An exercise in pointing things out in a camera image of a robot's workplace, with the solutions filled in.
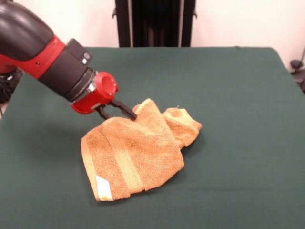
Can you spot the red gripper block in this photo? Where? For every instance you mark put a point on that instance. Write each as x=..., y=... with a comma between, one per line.
x=104, y=86

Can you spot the tan terry towel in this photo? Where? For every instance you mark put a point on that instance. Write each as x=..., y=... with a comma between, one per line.
x=133, y=148

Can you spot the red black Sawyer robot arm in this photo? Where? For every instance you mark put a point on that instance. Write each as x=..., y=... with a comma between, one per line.
x=23, y=35

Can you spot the dark green table cloth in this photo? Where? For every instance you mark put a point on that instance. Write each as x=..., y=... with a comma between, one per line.
x=238, y=119

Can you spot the black robot pedestal stand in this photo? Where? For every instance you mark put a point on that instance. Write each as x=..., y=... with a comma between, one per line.
x=155, y=23

